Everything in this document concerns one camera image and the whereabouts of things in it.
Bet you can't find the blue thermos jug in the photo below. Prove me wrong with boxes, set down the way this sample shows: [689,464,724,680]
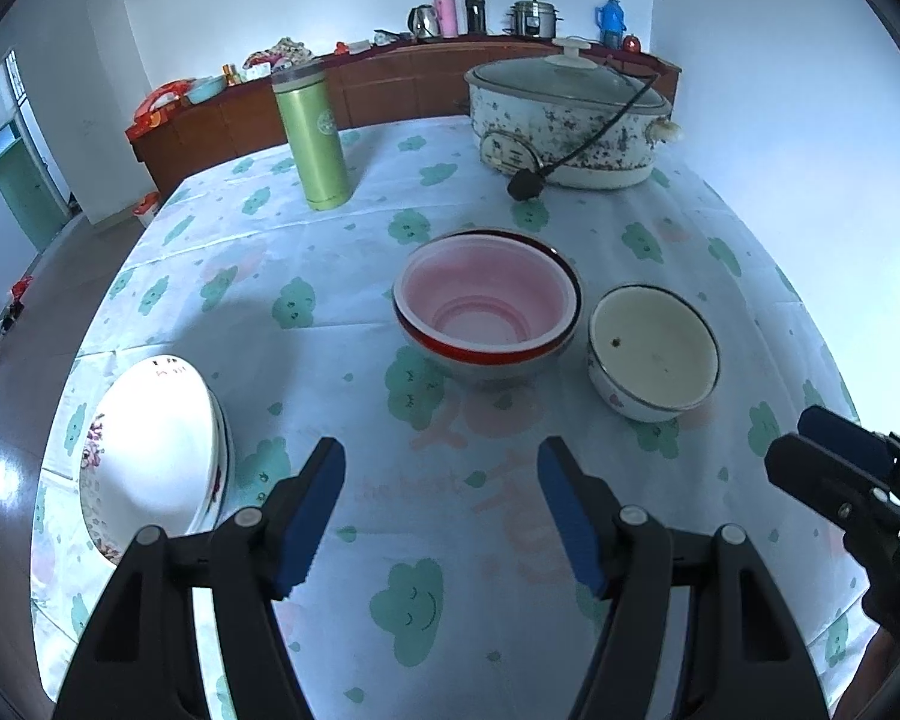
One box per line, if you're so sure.
[595,0,628,50]

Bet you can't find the green thermos bottle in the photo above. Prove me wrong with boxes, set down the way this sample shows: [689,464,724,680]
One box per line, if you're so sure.
[271,62,351,211]

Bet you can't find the red plastic basket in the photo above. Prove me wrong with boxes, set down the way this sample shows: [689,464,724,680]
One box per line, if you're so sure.
[125,78,194,142]

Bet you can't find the person's right hand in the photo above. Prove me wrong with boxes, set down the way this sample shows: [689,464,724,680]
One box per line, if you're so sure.
[832,629,900,720]

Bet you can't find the pink thermos flask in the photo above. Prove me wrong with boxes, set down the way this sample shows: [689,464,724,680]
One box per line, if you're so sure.
[434,0,458,37]

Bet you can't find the white enamel bowl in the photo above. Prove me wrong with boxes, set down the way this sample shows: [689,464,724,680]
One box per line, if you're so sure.
[587,284,720,422]

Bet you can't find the colourful cloth pile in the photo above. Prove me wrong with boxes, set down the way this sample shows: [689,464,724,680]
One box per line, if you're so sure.
[242,37,313,71]

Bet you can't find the speckled electric cooker pot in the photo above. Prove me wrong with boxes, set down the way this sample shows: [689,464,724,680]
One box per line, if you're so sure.
[464,37,681,202]

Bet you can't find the white bucket on floor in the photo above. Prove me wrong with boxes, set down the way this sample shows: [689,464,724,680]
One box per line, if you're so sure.
[133,192,162,227]

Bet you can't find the black thermos flask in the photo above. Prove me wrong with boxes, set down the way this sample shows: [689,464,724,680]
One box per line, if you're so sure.
[464,0,487,36]

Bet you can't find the teal bowl on sideboard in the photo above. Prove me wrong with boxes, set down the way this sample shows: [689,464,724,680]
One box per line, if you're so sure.
[187,75,227,106]

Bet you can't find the brown wooden sideboard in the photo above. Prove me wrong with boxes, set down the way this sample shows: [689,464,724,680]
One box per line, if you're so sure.
[124,32,683,200]

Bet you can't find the floral plastic tablecloth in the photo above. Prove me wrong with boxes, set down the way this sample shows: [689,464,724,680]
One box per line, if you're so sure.
[30,119,871,718]

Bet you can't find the white plate pink floral rim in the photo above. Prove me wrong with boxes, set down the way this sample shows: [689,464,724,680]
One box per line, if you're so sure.
[77,355,215,564]

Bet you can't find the black power cable with plug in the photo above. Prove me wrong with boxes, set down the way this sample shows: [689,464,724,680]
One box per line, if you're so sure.
[506,55,662,203]

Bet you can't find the blue patterned white plate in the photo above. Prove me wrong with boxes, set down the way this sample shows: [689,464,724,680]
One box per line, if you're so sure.
[214,400,233,520]

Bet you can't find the stainless steel bowl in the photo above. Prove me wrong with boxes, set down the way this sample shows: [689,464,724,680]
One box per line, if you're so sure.
[389,227,586,386]

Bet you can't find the white plate red flowers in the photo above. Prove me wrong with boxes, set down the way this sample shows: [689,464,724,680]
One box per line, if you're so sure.
[198,392,230,532]

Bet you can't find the green door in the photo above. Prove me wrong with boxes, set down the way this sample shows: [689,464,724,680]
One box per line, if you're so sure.
[0,121,69,252]

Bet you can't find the steel electric kettle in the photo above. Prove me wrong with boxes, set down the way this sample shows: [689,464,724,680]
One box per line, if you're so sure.
[408,5,440,41]

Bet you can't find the steel cooking pot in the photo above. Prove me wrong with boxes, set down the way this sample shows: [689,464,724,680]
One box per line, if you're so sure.
[505,0,560,41]

